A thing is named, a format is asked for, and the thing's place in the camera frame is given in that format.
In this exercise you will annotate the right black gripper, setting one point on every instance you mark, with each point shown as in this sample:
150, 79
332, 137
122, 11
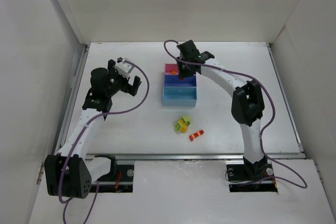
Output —
184, 69

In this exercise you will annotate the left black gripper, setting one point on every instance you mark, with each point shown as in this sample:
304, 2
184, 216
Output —
125, 84

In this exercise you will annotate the red yellow lego stack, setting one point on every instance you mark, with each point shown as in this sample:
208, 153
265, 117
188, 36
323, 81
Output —
193, 136

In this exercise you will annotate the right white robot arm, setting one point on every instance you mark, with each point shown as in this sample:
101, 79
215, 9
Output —
246, 108

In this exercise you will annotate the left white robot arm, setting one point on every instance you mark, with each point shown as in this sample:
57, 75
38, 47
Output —
67, 173

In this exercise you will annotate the pink container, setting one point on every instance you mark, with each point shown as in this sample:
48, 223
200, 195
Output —
169, 67

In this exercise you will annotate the dark blue container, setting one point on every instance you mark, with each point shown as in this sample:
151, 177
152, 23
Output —
174, 81

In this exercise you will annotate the light blue container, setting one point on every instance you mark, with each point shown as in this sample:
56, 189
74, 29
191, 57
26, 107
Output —
179, 96

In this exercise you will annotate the yellow green lego cluster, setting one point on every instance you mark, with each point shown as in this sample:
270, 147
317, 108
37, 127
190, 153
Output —
183, 124

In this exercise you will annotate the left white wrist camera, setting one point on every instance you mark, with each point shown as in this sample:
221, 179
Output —
124, 67

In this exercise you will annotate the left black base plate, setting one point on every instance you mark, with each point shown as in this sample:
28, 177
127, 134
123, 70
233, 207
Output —
118, 181

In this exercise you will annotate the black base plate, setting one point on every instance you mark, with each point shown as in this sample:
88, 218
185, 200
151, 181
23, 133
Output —
118, 181
240, 181

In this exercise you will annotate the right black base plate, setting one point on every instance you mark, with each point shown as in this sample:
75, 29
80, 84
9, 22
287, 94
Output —
240, 181

